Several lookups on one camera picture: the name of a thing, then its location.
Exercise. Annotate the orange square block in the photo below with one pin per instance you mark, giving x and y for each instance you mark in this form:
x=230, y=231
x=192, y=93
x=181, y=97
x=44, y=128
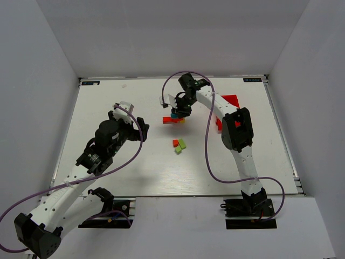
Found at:
x=175, y=143

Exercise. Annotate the light green long block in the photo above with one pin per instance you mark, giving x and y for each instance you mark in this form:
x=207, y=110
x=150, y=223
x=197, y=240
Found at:
x=182, y=144

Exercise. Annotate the red plastic tray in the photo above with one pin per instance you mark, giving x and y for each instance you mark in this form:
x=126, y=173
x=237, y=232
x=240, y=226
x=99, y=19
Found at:
x=224, y=104

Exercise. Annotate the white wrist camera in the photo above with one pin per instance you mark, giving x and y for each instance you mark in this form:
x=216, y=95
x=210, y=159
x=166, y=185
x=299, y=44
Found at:
x=123, y=110
x=168, y=100

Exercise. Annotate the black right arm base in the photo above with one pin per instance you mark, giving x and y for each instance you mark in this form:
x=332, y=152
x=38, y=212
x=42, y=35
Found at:
x=238, y=217

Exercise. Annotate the right corner label sticker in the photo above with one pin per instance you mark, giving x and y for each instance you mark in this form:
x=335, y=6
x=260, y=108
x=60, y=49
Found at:
x=252, y=80

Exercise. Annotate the light green small block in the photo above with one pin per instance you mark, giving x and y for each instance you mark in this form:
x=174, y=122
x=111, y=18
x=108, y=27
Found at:
x=178, y=150

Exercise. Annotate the corner label sticker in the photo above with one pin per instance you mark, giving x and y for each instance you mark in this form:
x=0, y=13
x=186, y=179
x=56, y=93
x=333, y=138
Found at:
x=252, y=80
x=90, y=83

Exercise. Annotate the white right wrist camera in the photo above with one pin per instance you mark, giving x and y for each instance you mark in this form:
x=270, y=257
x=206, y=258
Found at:
x=168, y=100

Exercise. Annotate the teal long block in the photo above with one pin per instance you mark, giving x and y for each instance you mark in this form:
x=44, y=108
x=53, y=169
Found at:
x=175, y=116

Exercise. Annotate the red long block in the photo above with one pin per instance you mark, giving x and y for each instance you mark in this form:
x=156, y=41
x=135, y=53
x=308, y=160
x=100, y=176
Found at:
x=167, y=120

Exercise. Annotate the red wide block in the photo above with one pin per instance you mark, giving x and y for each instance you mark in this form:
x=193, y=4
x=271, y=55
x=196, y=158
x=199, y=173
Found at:
x=177, y=121

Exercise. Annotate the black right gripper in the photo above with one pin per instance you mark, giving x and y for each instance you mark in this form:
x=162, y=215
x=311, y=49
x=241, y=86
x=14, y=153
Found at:
x=182, y=108

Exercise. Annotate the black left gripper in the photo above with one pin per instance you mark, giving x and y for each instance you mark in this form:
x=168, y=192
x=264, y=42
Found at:
x=133, y=132

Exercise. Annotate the left corner label sticker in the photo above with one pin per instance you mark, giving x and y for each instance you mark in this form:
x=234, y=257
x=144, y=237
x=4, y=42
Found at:
x=90, y=83

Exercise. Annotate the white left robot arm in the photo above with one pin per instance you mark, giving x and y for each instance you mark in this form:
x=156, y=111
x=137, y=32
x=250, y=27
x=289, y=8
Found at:
x=42, y=229

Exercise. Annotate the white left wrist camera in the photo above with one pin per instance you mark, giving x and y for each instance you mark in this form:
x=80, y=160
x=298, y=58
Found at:
x=123, y=110

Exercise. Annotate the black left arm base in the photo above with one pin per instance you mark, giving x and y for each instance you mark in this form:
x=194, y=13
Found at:
x=120, y=217

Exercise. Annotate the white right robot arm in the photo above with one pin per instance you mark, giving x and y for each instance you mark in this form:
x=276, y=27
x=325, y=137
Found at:
x=236, y=134

